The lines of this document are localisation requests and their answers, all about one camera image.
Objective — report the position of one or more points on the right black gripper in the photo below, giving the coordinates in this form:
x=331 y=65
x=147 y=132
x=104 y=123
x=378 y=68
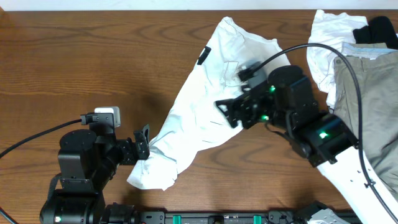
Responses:
x=244 y=109

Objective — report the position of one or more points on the white t-shirt with black tag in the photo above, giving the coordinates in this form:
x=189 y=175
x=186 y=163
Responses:
x=194 y=123

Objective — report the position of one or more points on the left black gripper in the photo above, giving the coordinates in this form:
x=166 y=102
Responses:
x=134 y=149

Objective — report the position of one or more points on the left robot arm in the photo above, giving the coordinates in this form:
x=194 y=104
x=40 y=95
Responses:
x=89 y=159

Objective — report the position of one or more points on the grey khaki trousers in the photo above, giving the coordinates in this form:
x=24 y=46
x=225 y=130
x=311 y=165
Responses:
x=377 y=80

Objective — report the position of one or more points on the black garment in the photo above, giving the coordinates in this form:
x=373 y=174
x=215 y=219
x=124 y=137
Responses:
x=378 y=30

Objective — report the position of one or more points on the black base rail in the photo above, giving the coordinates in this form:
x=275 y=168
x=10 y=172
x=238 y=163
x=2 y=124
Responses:
x=314 y=213

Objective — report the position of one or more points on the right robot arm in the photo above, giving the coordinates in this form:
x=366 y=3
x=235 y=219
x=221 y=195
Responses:
x=284 y=99

